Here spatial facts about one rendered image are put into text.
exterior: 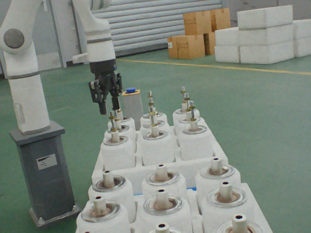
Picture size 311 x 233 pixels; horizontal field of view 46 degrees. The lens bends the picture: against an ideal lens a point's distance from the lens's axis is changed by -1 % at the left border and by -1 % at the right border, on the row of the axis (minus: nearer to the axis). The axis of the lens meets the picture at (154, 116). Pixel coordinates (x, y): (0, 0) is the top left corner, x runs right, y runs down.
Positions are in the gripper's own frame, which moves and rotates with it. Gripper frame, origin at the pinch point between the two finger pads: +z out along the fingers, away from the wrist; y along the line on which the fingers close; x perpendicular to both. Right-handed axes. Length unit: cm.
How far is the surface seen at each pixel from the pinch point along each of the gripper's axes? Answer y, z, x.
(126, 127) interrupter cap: 11.4, 9.9, 2.8
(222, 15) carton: 427, -15, 76
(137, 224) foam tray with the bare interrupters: -29.4, 17.3, -21.2
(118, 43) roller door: 479, 11, 279
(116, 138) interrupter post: -0.8, 9.0, -0.8
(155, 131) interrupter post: 4.4, 8.7, -11.3
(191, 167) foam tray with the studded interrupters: 2.4, 18.4, -22.0
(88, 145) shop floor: 57, 35, 55
